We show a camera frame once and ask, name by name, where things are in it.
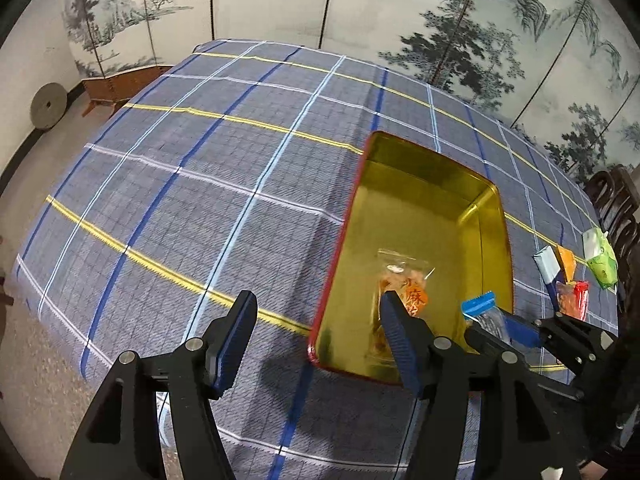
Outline blue-edged dark snack packet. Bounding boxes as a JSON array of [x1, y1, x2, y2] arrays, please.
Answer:
[[460, 290, 511, 344]]

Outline clear bag orange crackers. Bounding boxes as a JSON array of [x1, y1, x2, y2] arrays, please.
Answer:
[[555, 282, 582, 318]]

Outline red snack packet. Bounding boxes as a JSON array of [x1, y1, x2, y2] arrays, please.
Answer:
[[573, 281, 589, 321]]

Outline blue and white snack bag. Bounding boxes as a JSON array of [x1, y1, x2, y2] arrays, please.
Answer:
[[533, 246, 566, 314]]

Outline orange snack packet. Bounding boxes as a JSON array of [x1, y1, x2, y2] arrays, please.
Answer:
[[554, 245, 577, 283]]

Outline clear bag orange twists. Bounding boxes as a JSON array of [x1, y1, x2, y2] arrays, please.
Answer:
[[366, 247, 436, 361]]

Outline green tissue pack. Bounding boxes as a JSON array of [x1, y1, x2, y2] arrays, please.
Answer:
[[582, 226, 618, 289]]

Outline red gold toffee tin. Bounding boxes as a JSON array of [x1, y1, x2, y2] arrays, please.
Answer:
[[308, 131, 514, 385]]

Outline dark wooden chair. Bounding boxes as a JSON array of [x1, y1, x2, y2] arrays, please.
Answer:
[[585, 165, 639, 314]]

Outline plaid blue tablecloth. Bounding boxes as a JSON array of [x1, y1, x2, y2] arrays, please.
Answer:
[[12, 40, 597, 479]]

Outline painted folding screen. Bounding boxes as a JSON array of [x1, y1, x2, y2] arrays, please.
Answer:
[[62, 0, 639, 182]]

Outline round stone disc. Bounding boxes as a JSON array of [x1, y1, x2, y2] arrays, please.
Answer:
[[29, 82, 67, 130]]

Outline wooden screen stand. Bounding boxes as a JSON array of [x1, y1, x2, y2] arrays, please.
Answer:
[[82, 65, 169, 117]]

